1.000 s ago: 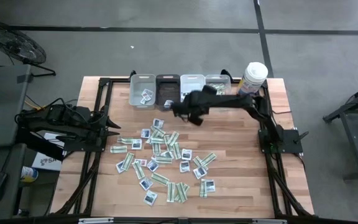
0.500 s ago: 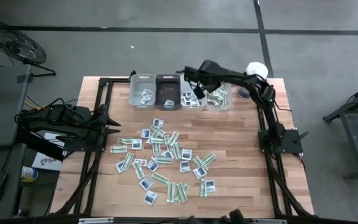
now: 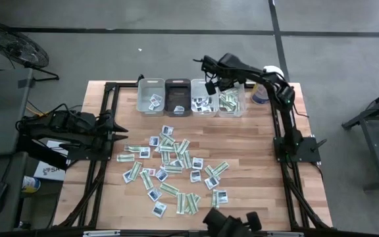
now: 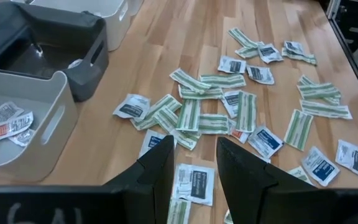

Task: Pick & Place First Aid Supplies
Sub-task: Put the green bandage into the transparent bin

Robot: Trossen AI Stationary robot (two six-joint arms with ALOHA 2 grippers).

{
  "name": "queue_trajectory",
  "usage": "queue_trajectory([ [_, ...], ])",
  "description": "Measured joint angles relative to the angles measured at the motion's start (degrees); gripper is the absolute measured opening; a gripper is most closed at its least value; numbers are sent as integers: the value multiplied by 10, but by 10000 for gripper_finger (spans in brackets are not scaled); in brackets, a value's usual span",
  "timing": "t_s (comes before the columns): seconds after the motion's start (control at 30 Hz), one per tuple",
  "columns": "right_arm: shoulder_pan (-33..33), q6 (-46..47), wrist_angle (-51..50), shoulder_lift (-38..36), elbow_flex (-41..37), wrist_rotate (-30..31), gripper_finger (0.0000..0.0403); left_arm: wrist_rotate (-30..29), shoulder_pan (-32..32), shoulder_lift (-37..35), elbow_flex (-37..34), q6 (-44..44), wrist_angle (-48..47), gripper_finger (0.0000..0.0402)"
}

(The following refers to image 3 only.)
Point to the grey metal side table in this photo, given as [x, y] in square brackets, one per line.
[372, 148]

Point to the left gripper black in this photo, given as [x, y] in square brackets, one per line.
[102, 131]

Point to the black floor fan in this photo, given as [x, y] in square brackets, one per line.
[15, 46]

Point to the dark grey plastic bin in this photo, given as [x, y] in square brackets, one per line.
[178, 95]

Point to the disinfecting wipes canister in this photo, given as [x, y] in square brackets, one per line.
[258, 97]

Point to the clear plastic bin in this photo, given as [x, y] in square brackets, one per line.
[242, 113]

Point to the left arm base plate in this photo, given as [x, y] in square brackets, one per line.
[77, 154]

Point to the white printed cardboard box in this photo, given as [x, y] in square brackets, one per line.
[49, 171]

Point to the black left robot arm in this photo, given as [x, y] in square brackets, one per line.
[67, 125]

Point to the grey desk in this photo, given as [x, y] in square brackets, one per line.
[8, 224]
[2, 108]

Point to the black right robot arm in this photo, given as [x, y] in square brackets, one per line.
[285, 98]

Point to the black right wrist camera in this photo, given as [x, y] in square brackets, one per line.
[210, 88]

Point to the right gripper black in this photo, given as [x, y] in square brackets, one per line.
[224, 67]

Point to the light grey plastic bin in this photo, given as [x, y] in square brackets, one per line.
[143, 98]

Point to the white and blue can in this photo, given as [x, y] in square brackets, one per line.
[31, 184]

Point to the black desk support beam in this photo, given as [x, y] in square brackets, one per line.
[41, 153]

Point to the white plastic bin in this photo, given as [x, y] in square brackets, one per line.
[199, 86]

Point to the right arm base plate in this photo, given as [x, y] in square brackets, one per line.
[309, 154]

